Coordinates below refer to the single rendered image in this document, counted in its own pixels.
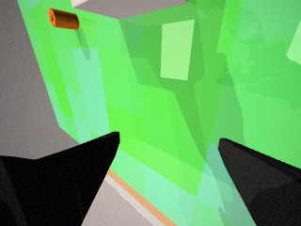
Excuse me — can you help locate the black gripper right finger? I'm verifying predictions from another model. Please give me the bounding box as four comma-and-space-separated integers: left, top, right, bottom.
218, 138, 301, 226

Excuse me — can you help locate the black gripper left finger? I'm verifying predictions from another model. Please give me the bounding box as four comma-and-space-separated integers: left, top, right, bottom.
0, 131, 120, 226

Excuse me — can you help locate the orange knob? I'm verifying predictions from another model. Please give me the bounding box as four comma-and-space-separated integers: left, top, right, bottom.
48, 8, 79, 30

